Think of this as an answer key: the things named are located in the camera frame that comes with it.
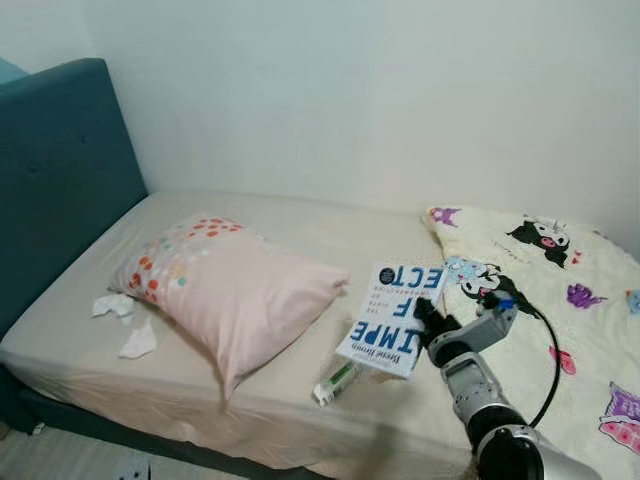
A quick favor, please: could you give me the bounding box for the white and green tube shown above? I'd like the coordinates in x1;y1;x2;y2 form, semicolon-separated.
312;360;361;406

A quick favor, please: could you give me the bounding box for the mattress with beige sheet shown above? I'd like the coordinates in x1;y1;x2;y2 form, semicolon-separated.
0;190;640;479

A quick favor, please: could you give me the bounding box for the white book with blue letters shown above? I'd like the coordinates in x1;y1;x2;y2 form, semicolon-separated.
335;263;446;379

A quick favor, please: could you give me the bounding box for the pink pillow with dots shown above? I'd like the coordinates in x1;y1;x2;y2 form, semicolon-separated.
110;213;351;401

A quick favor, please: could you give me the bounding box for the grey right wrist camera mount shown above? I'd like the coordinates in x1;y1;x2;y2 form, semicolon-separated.
450;292;521;351

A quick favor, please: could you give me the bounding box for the cream cartoon print blanket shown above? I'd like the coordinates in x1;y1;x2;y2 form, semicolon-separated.
422;205;640;480

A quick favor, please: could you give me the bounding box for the teal upholstered headboard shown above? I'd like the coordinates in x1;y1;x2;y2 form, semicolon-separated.
0;58;149;336

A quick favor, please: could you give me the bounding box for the white tissue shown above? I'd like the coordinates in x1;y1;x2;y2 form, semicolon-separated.
92;294;136;321
118;318;159;359

